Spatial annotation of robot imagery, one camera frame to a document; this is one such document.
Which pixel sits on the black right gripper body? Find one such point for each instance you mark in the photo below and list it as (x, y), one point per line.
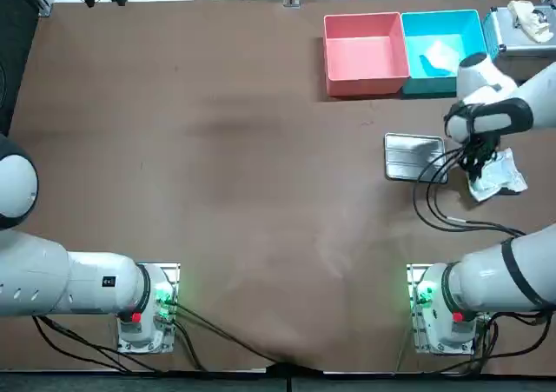
(480, 148)

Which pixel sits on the new mask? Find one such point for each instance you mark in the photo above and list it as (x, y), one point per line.
(499, 174)

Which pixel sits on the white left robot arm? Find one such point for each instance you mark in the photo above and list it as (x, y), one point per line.
(43, 279)

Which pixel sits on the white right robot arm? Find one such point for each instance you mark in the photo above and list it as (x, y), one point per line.
(486, 279)

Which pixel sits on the blue plastic box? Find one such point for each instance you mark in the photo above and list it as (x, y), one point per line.
(434, 22)

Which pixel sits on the pink plastic box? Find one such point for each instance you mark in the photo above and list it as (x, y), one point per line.
(365, 57)

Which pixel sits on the grey ribbed metal tray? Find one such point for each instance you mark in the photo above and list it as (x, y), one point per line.
(408, 157)

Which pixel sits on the silver aluminium case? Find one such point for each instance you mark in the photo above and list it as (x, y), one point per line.
(521, 48)

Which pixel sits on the cream rubber gloves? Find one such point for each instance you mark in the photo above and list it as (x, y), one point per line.
(530, 18)

